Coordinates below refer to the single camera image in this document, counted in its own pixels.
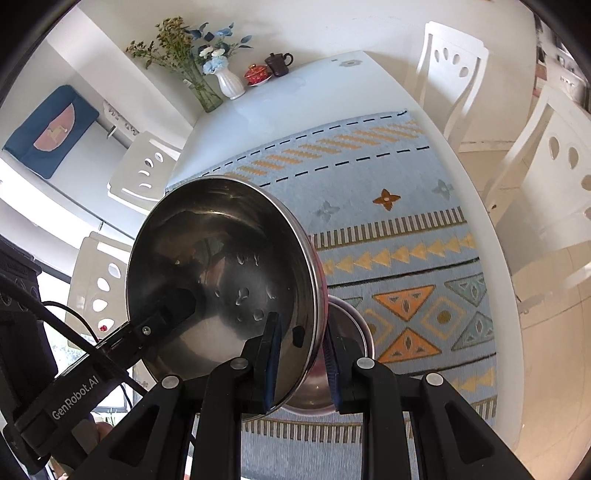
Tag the large stainless steel bowl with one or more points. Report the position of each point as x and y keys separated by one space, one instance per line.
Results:
x=221 y=240

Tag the white cutout dining chair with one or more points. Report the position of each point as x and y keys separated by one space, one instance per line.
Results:
x=127 y=184
x=545 y=184
x=87 y=258
x=431 y=92

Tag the red cup with saucer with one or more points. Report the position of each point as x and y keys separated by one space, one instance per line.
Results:
x=256 y=74

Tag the white ribbed flower vase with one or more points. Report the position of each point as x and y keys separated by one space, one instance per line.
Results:
x=230 y=85

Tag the dark brown teapot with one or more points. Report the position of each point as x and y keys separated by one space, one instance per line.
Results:
x=278 y=64

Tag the small stainless steel bowl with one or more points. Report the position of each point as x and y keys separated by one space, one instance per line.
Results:
x=353 y=332

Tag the blue patterned woven table mat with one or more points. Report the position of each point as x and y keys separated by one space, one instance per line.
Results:
x=392 y=240

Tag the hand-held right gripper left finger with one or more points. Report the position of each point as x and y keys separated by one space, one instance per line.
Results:
x=273 y=364

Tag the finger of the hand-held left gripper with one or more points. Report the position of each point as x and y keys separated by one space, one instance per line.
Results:
x=138 y=334

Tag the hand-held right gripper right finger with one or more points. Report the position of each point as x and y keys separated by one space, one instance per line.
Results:
x=330 y=369

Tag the glass vase with dried flowers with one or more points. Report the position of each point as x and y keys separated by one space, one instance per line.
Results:
x=207 y=99

